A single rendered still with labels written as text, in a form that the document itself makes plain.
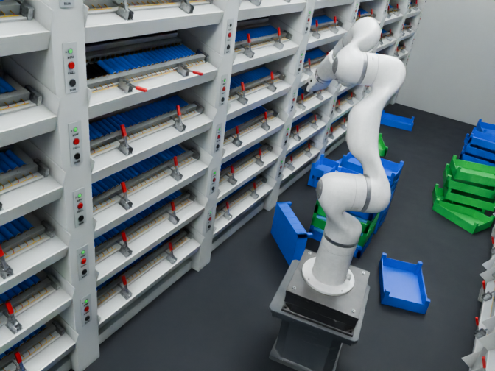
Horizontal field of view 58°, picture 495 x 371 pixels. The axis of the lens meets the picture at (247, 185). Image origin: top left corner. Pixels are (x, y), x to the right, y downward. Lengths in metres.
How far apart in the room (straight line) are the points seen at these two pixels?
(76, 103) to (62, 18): 0.21
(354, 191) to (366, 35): 0.49
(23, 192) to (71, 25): 0.43
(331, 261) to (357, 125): 0.46
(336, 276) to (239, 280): 0.67
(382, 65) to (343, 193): 0.41
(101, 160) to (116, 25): 0.39
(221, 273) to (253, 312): 0.27
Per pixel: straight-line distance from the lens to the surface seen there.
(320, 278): 1.63
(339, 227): 1.47
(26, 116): 1.19
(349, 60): 1.44
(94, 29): 1.23
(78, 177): 1.32
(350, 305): 1.61
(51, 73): 1.18
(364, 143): 1.43
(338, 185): 1.40
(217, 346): 1.87
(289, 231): 2.25
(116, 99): 1.33
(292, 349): 1.80
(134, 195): 1.61
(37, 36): 1.14
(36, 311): 1.51
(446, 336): 2.25
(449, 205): 3.22
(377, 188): 1.44
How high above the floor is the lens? 1.42
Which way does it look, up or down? 29 degrees down
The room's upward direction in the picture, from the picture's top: 9 degrees clockwise
